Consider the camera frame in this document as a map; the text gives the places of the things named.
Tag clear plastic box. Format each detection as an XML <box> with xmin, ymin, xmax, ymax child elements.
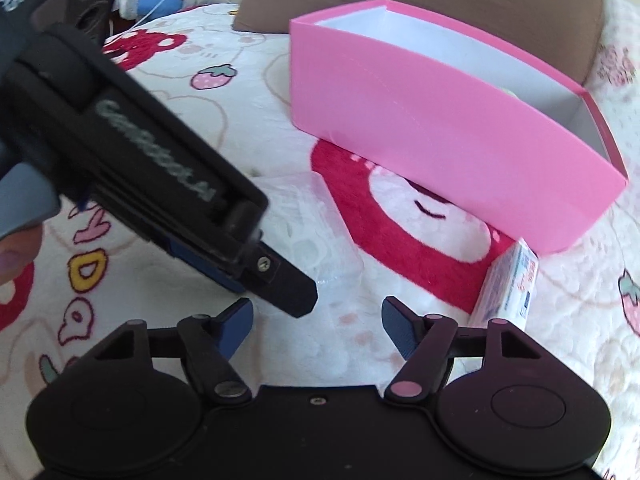
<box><xmin>247</xmin><ymin>171</ymin><xmax>366</xmax><ymax>321</ymax></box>

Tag left hand pink nails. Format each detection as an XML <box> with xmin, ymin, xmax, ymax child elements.
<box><xmin>0</xmin><ymin>226</ymin><xmax>43</xmax><ymax>285</ymax></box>

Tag white bear print blanket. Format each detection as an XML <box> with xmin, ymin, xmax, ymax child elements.
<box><xmin>1</xmin><ymin>4</ymin><xmax>639</xmax><ymax>479</ymax></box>

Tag pink cardboard box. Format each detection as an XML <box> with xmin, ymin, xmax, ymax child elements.
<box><xmin>290</xmin><ymin>0</ymin><xmax>628</xmax><ymax>255</ymax></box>

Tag pink checked pillow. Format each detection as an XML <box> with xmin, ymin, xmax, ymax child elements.
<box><xmin>586</xmin><ymin>0</ymin><xmax>639</xmax><ymax>176</ymax></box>

